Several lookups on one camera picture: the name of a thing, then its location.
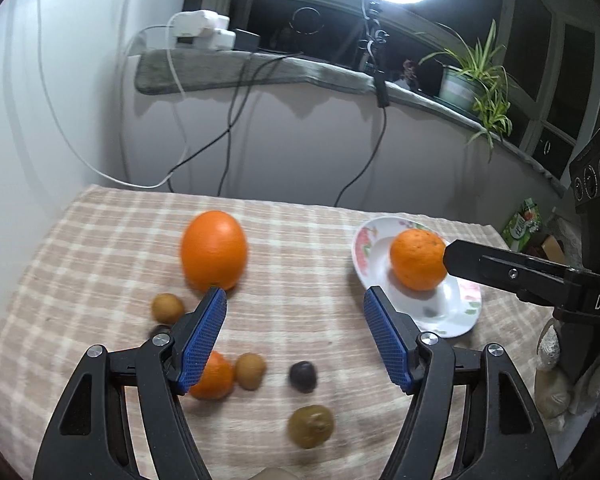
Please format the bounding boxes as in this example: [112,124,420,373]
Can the black cable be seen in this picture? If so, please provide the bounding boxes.
[166,50,307,198]

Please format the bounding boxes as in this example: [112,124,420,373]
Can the potted spider plant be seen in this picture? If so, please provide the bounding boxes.
[418,18,513,159]

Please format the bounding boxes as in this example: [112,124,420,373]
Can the red boxes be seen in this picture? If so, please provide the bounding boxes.
[524,214,568,264]

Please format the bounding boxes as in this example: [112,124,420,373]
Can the checked pink tablecloth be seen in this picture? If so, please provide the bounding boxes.
[0,183,554,480]

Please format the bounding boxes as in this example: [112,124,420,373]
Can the ring light cable with remote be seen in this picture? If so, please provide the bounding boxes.
[334,0,392,208]

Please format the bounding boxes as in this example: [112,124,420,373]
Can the large rough orange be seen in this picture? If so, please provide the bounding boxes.
[389,229,448,292]

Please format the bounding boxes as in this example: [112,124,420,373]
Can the black power adapter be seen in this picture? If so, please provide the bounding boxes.
[233,28,260,52]

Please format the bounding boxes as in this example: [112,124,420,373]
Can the medium tangerine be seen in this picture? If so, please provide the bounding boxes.
[188,350,235,401]

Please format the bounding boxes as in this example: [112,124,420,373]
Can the green carton box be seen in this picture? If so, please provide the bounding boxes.
[501,197,543,252]

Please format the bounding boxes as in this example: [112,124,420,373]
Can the floral white plate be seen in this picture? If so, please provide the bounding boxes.
[351,216,482,338]

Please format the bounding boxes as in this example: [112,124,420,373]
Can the black tripod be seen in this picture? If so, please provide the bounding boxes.
[358,0,389,76]

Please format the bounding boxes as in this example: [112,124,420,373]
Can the white power strip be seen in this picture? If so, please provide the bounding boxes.
[169,10,236,51]

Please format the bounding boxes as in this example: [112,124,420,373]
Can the green brown kiwi fruit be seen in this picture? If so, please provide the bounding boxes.
[287,405,335,448]

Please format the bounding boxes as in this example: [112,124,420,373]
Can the small dark plum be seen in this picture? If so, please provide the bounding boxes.
[149,324,171,338]

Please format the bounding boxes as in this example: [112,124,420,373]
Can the gloved right hand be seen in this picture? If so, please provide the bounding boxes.
[534,318,600,432]

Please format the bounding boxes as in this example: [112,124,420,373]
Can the large smooth orange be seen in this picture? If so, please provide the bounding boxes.
[180,210,248,292]

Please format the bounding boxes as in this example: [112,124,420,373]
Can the white cable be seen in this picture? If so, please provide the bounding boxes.
[35,0,192,191]

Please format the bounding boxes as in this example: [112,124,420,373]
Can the brown longan fruit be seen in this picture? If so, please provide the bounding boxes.
[150,294,186,325]
[235,353,268,391]

